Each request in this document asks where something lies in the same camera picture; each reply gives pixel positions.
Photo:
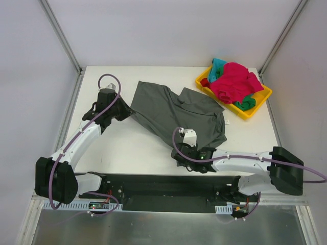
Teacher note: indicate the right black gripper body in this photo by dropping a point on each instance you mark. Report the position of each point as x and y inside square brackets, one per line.
[179, 155]

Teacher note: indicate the aluminium frame post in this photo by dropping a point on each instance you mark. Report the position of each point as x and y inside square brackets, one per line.
[283, 35]
[60, 34]

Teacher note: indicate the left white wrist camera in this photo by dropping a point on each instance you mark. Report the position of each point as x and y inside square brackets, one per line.
[111, 86]

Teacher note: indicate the yellow plastic bin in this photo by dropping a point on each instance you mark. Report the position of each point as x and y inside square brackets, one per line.
[260, 97]

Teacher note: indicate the left white cable duct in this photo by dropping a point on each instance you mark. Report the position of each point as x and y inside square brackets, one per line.
[90, 206]

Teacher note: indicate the red t shirt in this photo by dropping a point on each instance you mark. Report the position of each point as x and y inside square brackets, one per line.
[205, 83]

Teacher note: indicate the white cable duct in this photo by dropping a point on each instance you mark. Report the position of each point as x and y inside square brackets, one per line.
[90, 206]
[227, 209]

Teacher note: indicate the right white cable duct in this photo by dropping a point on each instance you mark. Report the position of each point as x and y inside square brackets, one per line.
[227, 209]

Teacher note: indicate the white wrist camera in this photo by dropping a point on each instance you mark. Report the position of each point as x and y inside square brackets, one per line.
[111, 86]
[189, 136]

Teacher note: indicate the left aluminium frame post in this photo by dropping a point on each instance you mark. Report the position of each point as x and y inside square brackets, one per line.
[60, 34]

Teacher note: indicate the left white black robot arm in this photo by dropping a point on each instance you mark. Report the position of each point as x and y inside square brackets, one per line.
[69, 153]

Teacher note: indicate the dark grey t shirt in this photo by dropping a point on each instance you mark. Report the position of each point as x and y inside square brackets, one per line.
[159, 110]

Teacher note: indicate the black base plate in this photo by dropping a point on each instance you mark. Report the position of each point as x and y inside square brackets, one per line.
[169, 204]

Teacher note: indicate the magenta t shirt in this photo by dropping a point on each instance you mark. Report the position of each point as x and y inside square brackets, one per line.
[235, 83]

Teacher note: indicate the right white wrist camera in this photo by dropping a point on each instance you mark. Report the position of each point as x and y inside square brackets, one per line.
[189, 136]

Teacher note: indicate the aluminium front rail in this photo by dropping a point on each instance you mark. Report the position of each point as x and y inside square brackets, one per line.
[281, 200]

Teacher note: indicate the teal t shirt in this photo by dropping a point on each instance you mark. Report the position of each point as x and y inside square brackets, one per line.
[216, 70]

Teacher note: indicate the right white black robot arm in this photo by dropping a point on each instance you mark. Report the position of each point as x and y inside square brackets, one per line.
[264, 173]

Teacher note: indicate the green t shirt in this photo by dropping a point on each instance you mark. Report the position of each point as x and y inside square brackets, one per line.
[248, 103]

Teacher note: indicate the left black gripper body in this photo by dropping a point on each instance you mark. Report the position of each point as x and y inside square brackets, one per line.
[122, 109]

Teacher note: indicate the right aluminium frame post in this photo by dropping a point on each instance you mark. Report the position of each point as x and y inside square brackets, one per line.
[283, 35]

